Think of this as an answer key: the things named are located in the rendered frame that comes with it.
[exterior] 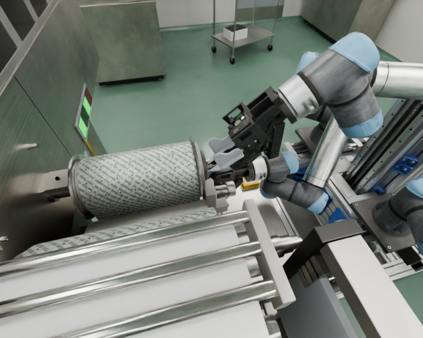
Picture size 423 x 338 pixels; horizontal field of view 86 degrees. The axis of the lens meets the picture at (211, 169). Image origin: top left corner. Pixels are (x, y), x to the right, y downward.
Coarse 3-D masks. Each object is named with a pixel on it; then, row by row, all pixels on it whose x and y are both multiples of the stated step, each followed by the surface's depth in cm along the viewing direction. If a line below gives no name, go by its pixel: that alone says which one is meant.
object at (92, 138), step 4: (92, 128) 131; (88, 132) 129; (92, 132) 130; (88, 136) 131; (92, 136) 132; (96, 136) 136; (88, 140) 133; (92, 140) 134; (96, 140) 135; (100, 140) 142; (92, 144) 136; (96, 144) 137; (100, 144) 140; (92, 148) 138; (96, 148) 139; (100, 148) 140; (104, 148) 147; (96, 152) 142; (100, 152) 142; (104, 152) 145
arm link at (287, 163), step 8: (280, 152) 72; (288, 152) 71; (272, 160) 69; (280, 160) 69; (288, 160) 69; (296, 160) 70; (272, 168) 68; (280, 168) 69; (288, 168) 69; (296, 168) 70; (272, 176) 70; (280, 176) 71
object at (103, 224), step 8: (200, 200) 53; (160, 208) 51; (168, 208) 50; (176, 208) 50; (184, 208) 49; (192, 208) 49; (200, 208) 49; (128, 216) 49; (136, 216) 48; (144, 216) 48; (152, 216) 48; (160, 216) 48; (168, 216) 48; (96, 224) 47; (104, 224) 47; (112, 224) 47; (120, 224) 46; (128, 224) 46; (88, 232) 45
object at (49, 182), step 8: (48, 176) 47; (56, 176) 47; (64, 176) 47; (40, 184) 46; (48, 184) 46; (56, 184) 46; (64, 184) 46; (40, 192) 45; (48, 192) 46; (56, 192) 46
